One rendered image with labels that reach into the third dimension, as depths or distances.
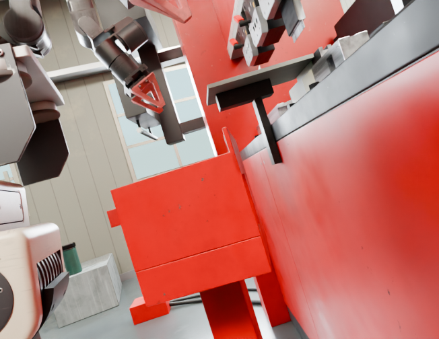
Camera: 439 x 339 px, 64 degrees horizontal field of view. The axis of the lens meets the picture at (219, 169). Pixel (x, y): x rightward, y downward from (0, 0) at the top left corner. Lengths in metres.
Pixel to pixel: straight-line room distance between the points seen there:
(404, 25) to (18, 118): 0.46
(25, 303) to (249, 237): 0.31
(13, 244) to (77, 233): 3.73
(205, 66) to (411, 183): 1.52
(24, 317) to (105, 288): 2.74
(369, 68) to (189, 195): 0.24
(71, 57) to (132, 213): 4.22
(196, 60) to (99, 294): 2.20
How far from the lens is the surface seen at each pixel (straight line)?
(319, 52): 0.87
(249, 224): 0.42
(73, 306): 3.35
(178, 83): 4.49
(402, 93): 0.38
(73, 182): 4.28
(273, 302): 1.87
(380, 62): 0.40
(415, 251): 0.46
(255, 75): 0.86
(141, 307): 2.62
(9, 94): 0.55
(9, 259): 0.56
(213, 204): 0.42
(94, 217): 4.24
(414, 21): 0.35
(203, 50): 1.87
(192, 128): 2.32
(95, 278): 3.28
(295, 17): 0.98
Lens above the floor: 0.78
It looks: 1 degrees up
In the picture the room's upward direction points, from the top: 17 degrees counter-clockwise
